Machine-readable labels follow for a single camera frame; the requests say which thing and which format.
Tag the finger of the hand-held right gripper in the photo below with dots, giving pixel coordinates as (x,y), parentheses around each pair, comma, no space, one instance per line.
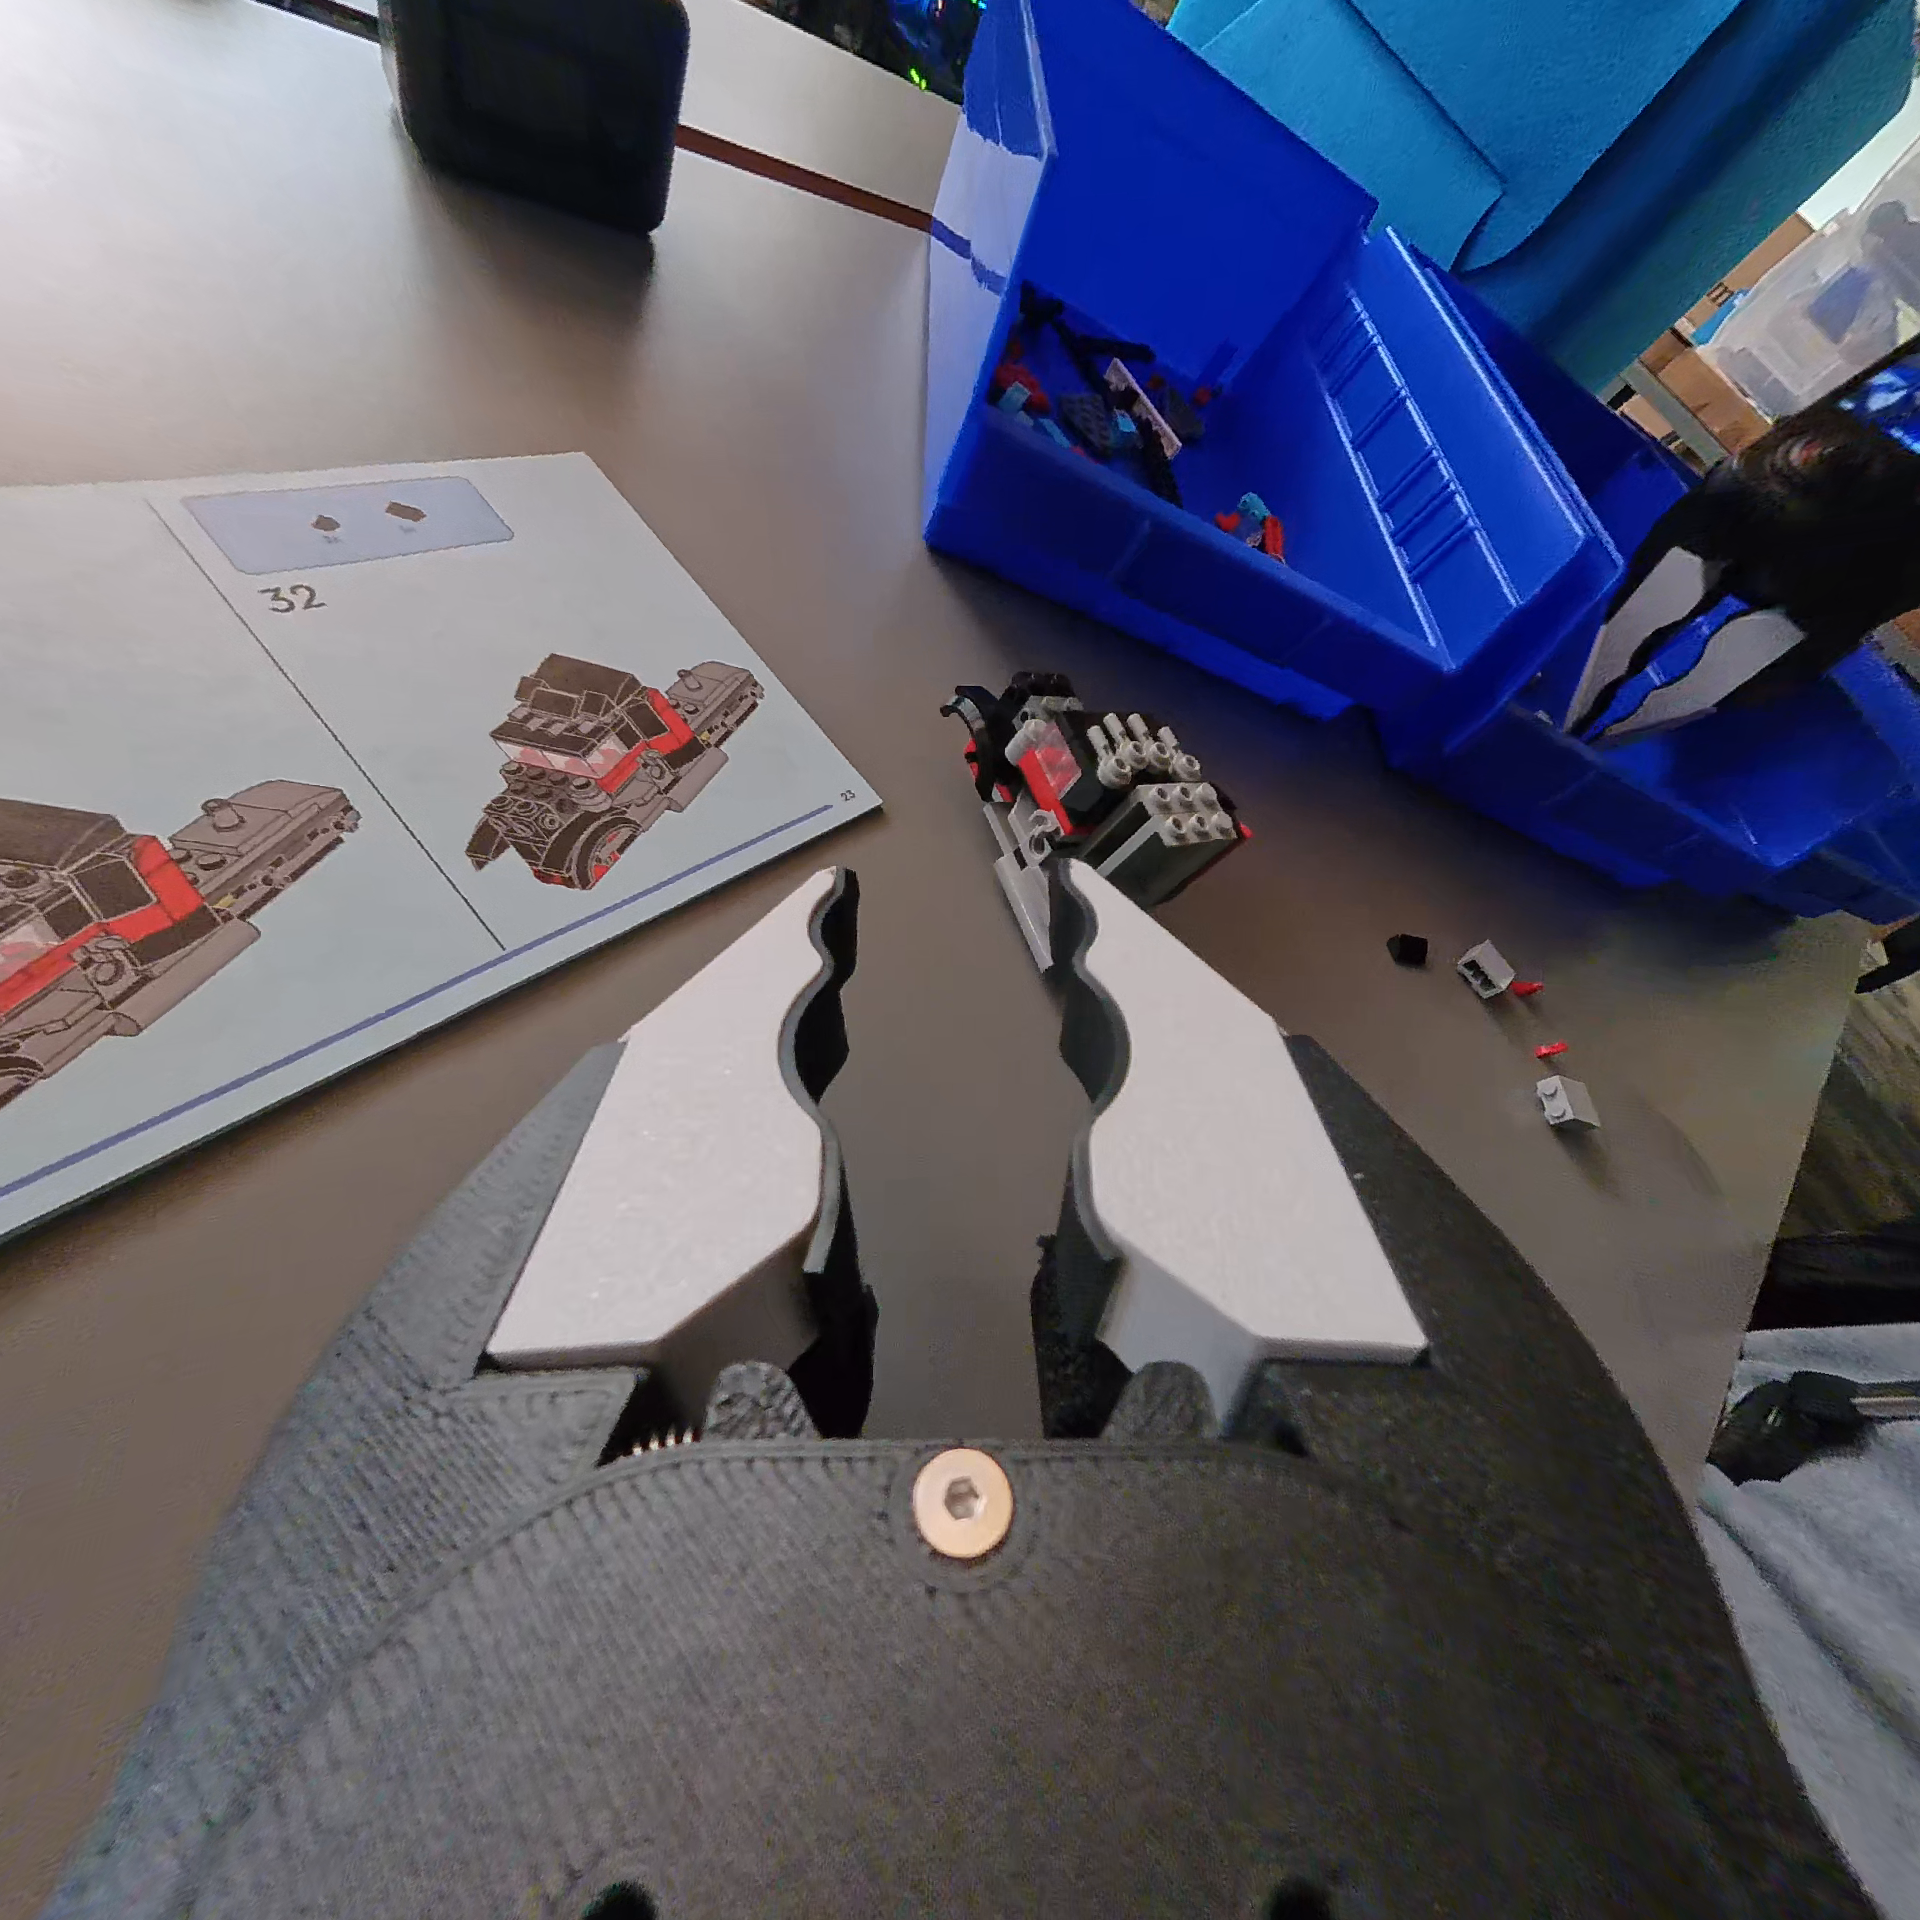
(1642,615)
(1723,668)

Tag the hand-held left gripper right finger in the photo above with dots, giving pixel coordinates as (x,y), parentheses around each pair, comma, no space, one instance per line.
(1229,1201)

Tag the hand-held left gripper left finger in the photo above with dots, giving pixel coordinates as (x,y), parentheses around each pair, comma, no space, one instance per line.
(674,1201)

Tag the blue plastic storage bin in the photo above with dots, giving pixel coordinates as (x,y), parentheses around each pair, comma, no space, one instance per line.
(1170,196)
(1723,810)

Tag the toy brick truck model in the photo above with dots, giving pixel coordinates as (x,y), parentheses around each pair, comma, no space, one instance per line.
(1109,780)

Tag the cardboard box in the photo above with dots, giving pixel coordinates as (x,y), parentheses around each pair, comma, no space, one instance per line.
(1673,358)

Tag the grey toy brick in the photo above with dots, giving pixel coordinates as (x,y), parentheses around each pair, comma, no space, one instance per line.
(1484,969)
(1568,1103)

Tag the toy brick instruction booklet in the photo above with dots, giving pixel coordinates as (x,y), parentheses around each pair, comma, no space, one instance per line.
(375,705)

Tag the pile of toy bricks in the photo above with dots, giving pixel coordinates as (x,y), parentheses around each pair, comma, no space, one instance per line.
(1101,399)

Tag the person's grey jeans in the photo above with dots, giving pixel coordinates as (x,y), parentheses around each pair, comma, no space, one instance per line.
(1828,1652)

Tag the black box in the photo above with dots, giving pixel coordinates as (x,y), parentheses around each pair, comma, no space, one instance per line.
(540,105)

